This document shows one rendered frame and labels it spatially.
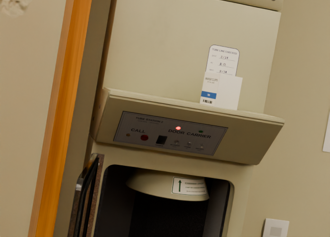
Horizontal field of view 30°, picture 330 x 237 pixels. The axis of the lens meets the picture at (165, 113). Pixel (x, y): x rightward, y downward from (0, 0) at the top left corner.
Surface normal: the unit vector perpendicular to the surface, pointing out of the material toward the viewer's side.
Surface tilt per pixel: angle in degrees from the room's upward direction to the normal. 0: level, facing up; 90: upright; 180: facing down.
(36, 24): 90
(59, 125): 90
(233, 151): 135
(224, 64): 90
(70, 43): 90
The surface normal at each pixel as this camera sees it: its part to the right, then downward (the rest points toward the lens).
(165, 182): -0.06, -0.37
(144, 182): -0.47, -0.45
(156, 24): 0.20, 0.08
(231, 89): 0.50, 0.13
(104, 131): 0.02, 0.76
